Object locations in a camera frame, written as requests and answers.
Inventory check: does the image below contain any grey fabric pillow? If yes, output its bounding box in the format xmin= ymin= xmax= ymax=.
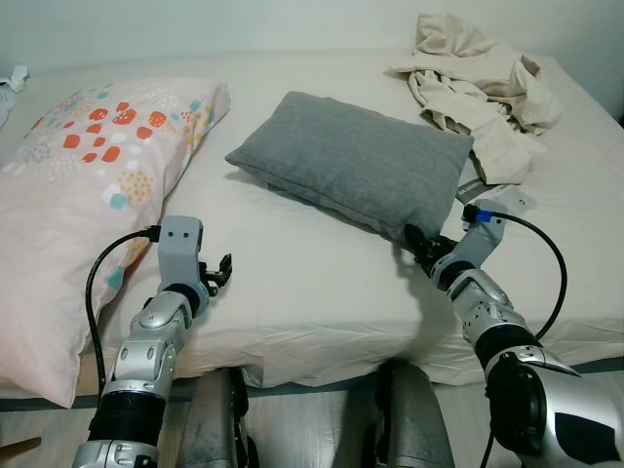
xmin=225 ymin=91 xmax=476 ymax=245

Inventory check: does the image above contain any pink floral pillow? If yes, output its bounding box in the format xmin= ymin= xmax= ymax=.
xmin=0 ymin=78 xmax=232 ymax=409

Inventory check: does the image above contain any white paper tag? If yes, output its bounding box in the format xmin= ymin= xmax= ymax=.
xmin=455 ymin=175 xmax=537 ymax=215

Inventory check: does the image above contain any white bed mattress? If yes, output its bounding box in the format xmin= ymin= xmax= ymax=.
xmin=0 ymin=49 xmax=624 ymax=406

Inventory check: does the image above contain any dark grey robot left leg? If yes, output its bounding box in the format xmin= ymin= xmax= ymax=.
xmin=175 ymin=366 xmax=259 ymax=468

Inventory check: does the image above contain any dark grey robot leg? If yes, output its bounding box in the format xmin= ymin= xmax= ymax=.
xmin=366 ymin=359 xmax=454 ymax=468
xmin=175 ymin=366 xmax=259 ymax=468

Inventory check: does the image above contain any beige crumpled cloth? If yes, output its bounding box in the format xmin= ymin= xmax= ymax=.
xmin=387 ymin=12 xmax=565 ymax=186

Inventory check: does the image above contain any dark grey robot right leg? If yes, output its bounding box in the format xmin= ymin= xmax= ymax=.
xmin=366 ymin=359 xmax=454 ymax=468

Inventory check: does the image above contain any white crumpled cloth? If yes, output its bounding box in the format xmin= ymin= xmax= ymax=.
xmin=0 ymin=63 xmax=30 ymax=123

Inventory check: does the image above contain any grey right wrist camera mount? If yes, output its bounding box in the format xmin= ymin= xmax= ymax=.
xmin=458 ymin=200 xmax=508 ymax=259

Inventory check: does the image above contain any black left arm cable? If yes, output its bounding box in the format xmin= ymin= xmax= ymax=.
xmin=86 ymin=226 xmax=162 ymax=367

